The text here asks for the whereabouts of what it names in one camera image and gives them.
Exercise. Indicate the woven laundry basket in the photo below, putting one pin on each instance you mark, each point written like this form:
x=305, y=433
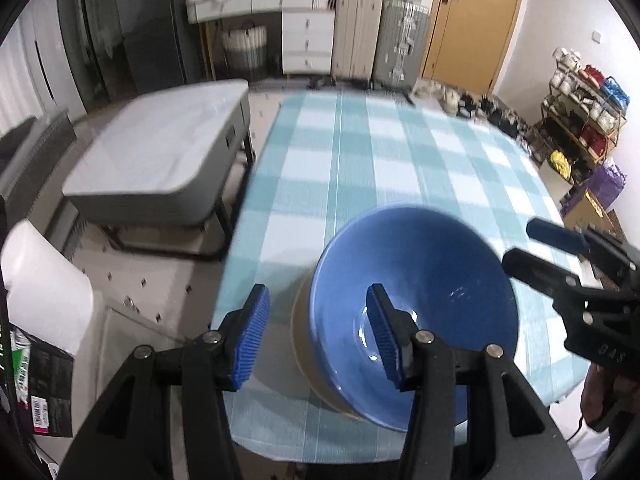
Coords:
x=245, y=51

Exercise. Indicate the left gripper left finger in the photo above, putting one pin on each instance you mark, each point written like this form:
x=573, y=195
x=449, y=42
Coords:
x=126, y=433

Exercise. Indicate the dark refrigerator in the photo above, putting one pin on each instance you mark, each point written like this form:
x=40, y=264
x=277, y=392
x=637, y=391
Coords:
x=119, y=49

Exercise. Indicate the grey sofa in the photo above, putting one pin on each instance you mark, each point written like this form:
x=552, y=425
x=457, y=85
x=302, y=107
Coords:
x=30, y=152

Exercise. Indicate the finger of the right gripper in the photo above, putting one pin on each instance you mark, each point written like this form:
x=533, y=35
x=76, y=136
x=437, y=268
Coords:
x=541, y=275
x=551, y=234

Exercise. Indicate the white drawer cabinet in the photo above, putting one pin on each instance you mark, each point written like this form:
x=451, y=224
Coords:
x=306, y=28

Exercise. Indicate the silver grey suitcase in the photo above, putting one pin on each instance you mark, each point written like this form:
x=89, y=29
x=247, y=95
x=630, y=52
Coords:
x=401, y=44

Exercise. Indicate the grey marble coffee table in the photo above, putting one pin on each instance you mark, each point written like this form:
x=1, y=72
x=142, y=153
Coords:
x=162, y=162

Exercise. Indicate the teal checkered tablecloth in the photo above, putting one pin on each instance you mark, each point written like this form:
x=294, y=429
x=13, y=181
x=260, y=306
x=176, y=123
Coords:
x=323, y=159

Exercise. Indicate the person's right hand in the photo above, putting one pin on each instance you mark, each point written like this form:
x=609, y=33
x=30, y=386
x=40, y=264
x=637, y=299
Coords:
x=605, y=395

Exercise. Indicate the blue bowl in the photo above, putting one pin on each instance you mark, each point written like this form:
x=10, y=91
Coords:
x=434, y=267

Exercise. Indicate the large beige plate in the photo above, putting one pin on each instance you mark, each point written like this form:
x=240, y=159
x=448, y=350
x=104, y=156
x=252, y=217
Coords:
x=306, y=355

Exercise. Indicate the wooden door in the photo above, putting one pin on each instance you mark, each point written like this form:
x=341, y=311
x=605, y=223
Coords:
x=468, y=40

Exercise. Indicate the shoe rack with shoes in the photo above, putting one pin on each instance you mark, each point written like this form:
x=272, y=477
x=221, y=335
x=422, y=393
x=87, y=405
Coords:
x=581, y=117

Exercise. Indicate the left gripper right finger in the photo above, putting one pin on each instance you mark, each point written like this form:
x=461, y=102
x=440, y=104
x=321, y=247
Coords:
x=474, y=415

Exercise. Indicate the purple bag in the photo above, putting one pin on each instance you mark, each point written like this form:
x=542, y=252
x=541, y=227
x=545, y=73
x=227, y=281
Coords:
x=605, y=185

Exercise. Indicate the beige suitcase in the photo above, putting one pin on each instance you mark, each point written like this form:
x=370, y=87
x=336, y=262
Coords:
x=356, y=27

